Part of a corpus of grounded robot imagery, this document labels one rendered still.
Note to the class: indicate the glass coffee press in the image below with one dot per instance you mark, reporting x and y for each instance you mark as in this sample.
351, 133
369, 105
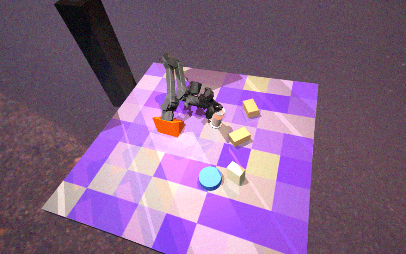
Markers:
216, 121

